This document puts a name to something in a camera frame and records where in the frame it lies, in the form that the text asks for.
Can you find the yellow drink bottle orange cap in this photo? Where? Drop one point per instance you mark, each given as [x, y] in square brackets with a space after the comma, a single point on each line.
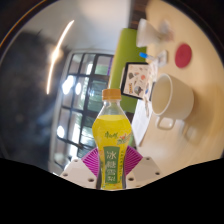
[111, 133]

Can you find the white ceramic mug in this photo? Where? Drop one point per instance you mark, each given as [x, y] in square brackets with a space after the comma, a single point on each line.
[180, 100]

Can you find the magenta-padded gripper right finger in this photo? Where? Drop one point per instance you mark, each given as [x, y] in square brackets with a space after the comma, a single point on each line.
[143, 171]

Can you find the black laptop with stickers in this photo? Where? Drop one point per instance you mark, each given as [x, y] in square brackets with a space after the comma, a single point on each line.
[137, 80]

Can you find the flat round red coaster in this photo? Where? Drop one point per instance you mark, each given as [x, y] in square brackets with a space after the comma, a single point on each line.
[183, 55]

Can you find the green upholstered booth bench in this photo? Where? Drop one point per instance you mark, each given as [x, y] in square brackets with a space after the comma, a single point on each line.
[126, 46]

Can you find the small blue-capped bottle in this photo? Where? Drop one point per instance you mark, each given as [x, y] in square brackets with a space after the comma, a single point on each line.
[146, 56]

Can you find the long curved ceiling light strip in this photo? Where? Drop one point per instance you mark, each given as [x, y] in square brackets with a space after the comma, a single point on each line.
[56, 53]

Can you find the hanging pendant lamps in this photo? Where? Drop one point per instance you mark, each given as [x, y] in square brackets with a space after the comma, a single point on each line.
[67, 85]

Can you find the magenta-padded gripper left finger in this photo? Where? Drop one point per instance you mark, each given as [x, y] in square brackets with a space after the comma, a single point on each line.
[78, 171]

